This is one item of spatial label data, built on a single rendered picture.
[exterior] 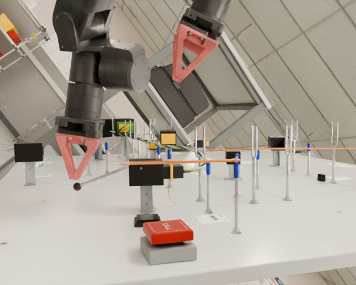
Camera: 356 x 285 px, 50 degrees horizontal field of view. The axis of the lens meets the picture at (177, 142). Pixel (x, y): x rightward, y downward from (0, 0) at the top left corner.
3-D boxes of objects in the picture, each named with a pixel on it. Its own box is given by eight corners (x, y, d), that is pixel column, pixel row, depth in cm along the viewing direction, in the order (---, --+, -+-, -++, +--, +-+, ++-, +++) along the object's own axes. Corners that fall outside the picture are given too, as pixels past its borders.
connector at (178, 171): (153, 176, 66) (153, 164, 66) (181, 175, 67) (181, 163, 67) (155, 179, 63) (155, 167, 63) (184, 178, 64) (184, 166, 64)
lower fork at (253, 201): (260, 203, 70) (261, 126, 69) (251, 204, 70) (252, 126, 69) (255, 201, 72) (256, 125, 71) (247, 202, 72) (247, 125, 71)
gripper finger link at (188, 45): (192, 90, 69) (214, 42, 68) (197, 87, 62) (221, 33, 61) (157, 74, 68) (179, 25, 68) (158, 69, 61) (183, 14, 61)
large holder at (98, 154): (124, 156, 148) (123, 118, 147) (99, 162, 131) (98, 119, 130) (108, 155, 150) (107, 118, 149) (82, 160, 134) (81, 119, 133)
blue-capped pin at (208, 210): (203, 211, 65) (202, 161, 65) (211, 211, 65) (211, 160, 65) (204, 214, 64) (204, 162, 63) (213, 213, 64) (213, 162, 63)
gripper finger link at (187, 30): (194, 89, 66) (217, 39, 66) (200, 86, 59) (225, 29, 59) (158, 72, 65) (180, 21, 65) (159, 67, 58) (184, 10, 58)
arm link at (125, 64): (90, 4, 62) (52, 12, 55) (151, 5, 57) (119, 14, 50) (99, 76, 67) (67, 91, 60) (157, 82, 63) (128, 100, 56)
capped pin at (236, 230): (228, 232, 54) (228, 156, 53) (237, 230, 55) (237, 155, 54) (235, 234, 53) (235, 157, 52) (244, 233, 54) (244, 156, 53)
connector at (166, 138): (175, 143, 121) (175, 133, 121) (175, 143, 119) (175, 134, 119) (161, 143, 121) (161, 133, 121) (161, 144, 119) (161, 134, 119)
